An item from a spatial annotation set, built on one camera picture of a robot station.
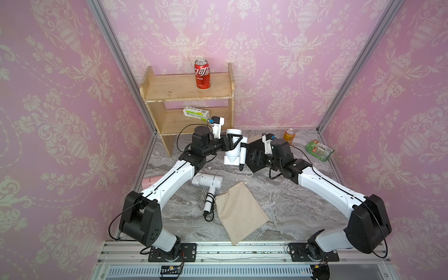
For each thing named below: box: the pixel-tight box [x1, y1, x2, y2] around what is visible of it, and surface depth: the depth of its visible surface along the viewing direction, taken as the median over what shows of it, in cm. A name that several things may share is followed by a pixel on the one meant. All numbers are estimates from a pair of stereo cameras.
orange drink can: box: [283, 127, 296, 146], surface depth 108 cm
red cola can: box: [193, 58, 212, 90], surface depth 74 cm
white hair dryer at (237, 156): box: [223, 128, 248, 171], surface depth 76 cm
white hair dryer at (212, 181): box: [191, 173, 224, 222], surface depth 91 cm
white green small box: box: [183, 106, 210, 122], surface depth 96 cm
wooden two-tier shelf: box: [140, 63, 236, 158], surface depth 83 cm
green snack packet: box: [305, 139, 335, 162], surface depth 110 cm
